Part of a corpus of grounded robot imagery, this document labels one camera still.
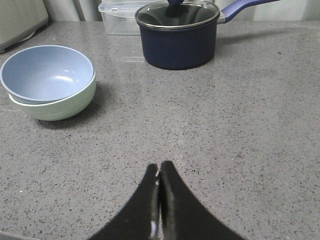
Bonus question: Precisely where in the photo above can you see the blue bowl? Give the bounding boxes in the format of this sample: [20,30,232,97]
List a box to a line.
[0,45,95,104]

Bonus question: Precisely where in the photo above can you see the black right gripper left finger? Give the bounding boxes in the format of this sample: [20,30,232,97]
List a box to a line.
[90,163,160,240]

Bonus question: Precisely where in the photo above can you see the glass pot lid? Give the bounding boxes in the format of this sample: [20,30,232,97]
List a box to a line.
[135,0,220,30]

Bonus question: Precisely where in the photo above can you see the green bowl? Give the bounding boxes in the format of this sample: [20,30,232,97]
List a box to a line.
[8,75,96,121]

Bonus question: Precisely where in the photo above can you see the clear plastic food container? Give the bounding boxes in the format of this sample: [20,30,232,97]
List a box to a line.
[98,0,154,36]

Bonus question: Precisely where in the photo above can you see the white appliance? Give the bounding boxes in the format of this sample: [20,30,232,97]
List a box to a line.
[0,0,49,53]

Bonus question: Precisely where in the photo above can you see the dark blue saucepan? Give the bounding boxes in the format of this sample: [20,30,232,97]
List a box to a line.
[136,0,269,70]

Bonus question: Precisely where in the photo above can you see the white curtain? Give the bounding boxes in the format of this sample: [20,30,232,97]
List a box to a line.
[44,0,320,22]

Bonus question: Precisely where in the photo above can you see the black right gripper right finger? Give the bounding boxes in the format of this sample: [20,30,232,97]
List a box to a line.
[159,161,243,240]

